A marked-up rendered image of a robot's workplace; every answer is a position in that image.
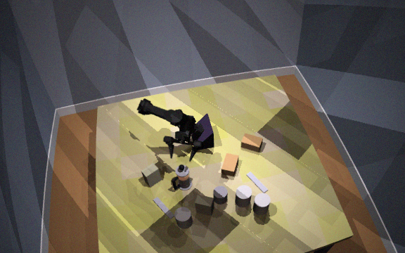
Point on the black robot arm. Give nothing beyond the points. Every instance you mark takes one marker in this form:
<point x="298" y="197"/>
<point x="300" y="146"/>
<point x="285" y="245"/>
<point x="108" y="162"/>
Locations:
<point x="175" y="117"/>

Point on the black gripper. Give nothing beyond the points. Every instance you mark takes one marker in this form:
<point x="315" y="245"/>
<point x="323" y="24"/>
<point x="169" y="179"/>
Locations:
<point x="170" y="140"/>

